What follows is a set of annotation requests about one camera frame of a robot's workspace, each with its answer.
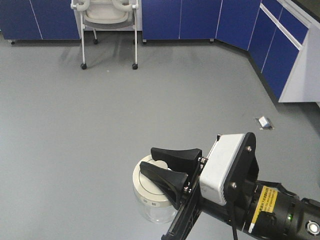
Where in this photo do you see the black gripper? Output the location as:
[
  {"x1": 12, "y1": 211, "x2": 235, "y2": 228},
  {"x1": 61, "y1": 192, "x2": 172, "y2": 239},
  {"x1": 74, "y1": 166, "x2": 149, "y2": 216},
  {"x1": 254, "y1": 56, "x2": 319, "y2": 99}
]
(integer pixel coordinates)
[{"x1": 139, "y1": 147, "x2": 259, "y2": 240}]

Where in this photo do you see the glass jar with white lid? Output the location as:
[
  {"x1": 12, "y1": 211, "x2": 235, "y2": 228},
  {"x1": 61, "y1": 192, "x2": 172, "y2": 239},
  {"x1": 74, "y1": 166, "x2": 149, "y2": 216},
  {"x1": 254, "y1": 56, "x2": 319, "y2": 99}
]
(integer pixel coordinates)
[{"x1": 132, "y1": 155, "x2": 177, "y2": 224}]

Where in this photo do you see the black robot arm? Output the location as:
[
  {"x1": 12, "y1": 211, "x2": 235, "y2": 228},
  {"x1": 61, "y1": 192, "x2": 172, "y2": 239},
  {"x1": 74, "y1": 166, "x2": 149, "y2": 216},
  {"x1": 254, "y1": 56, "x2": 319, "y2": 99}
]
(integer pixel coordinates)
[{"x1": 139, "y1": 141, "x2": 320, "y2": 240}]

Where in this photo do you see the floor socket box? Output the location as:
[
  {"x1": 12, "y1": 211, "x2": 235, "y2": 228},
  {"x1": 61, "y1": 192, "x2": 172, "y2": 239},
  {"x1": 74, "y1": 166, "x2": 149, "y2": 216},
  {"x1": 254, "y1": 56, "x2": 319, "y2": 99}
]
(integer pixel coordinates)
[{"x1": 254, "y1": 115, "x2": 274, "y2": 130}]

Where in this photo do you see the white rolling cart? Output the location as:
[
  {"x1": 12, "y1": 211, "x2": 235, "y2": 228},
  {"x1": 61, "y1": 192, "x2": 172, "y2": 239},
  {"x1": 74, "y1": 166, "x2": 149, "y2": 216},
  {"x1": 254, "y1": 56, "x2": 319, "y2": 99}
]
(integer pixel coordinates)
[{"x1": 70, "y1": 0, "x2": 139, "y2": 70}]

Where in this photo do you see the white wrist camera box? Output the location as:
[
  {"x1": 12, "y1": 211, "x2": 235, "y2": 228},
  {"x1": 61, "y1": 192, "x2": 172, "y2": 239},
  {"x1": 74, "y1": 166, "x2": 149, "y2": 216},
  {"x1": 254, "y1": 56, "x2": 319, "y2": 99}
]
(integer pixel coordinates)
[{"x1": 199, "y1": 133, "x2": 245, "y2": 206}]

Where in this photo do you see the black camera cable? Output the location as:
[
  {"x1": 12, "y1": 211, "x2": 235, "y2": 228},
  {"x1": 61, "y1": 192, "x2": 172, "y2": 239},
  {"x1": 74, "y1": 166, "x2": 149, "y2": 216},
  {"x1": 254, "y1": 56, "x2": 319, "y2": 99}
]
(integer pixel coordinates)
[{"x1": 228, "y1": 199, "x2": 240, "y2": 240}]

